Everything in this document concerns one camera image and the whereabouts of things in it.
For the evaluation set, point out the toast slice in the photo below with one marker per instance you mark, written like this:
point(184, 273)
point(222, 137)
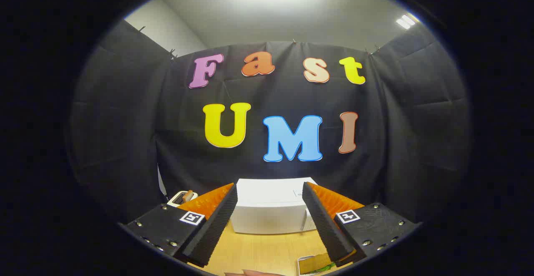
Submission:
point(190, 195)

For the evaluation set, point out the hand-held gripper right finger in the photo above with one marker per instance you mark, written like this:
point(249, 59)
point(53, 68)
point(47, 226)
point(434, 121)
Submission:
point(327, 226)

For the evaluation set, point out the white rectangular dish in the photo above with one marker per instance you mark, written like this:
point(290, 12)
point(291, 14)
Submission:
point(301, 264)

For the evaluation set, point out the white toaster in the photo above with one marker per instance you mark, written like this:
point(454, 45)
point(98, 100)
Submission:
point(177, 198)

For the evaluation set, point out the brown bread lettuce sandwich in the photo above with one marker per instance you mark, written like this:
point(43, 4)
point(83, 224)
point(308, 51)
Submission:
point(319, 263)

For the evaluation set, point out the white microwave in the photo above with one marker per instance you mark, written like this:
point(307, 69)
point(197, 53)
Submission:
point(267, 209)

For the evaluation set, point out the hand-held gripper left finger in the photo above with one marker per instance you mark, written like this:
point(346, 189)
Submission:
point(217, 226)

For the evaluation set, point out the small ceiling light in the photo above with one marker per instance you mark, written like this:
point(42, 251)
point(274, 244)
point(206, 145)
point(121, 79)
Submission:
point(406, 21)

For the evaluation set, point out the black backdrop cloth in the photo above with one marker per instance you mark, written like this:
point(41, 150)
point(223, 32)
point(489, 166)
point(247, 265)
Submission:
point(125, 142)

